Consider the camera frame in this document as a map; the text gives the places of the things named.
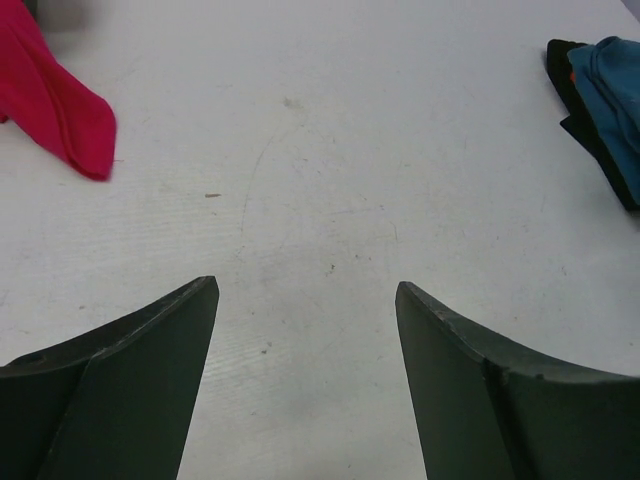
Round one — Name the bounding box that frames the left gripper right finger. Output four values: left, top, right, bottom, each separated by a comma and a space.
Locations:
395, 282, 639, 479

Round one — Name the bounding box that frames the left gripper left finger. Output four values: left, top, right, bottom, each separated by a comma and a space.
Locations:
1, 276, 219, 479

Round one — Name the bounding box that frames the teal blue t shirt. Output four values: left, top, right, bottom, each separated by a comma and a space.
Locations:
568, 36, 639, 204

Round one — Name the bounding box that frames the folded black t shirt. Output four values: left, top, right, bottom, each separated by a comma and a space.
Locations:
545, 39, 639, 214

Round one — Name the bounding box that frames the pink t shirt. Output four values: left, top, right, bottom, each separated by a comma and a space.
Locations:
1, 1, 117, 181

